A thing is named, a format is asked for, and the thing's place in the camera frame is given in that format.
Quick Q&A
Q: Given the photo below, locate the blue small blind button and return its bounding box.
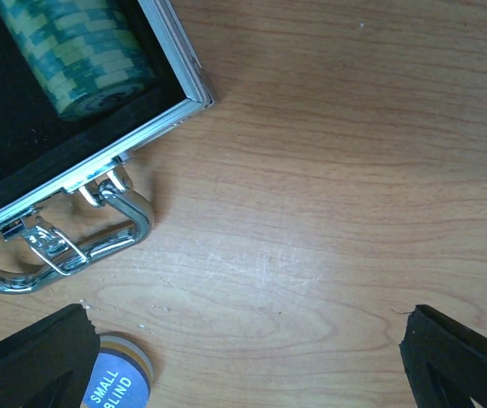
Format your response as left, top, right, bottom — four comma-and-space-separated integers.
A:
81, 333, 154, 408

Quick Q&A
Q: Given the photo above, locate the aluminium poker case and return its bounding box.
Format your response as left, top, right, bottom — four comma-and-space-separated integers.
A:
0, 1, 214, 294

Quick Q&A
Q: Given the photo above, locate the green poker chip stack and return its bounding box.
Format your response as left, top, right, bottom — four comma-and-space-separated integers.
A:
0, 0, 157, 121

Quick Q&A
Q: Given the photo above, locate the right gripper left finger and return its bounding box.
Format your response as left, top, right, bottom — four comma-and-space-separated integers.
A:
0, 303, 100, 407

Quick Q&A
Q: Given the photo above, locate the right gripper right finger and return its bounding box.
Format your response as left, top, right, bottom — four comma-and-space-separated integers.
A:
399, 304, 487, 407

